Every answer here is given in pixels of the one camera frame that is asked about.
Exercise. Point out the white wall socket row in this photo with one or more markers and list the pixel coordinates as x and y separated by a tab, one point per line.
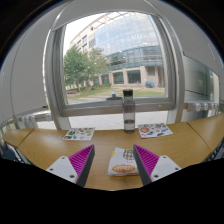
201	106
31	120

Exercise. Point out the grey stacked chairs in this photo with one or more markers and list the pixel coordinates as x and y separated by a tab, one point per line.
11	153

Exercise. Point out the white framed window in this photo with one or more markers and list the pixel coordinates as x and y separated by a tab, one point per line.
100	108

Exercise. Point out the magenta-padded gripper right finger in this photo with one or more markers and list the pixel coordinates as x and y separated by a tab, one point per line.
163	166

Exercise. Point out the white sticker sheet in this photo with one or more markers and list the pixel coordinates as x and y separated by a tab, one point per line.
79	134
155	130

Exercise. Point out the white cartoon-print towel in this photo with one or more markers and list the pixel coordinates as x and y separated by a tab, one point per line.
121	166

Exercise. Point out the glass office building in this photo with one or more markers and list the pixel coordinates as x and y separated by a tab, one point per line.
133	43

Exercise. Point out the clear grey drink bottle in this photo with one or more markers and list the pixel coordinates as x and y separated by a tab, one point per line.
129	113

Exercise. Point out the green tree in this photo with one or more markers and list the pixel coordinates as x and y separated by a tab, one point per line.
78	65

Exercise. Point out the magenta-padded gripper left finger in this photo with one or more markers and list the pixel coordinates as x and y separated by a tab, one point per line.
66	168

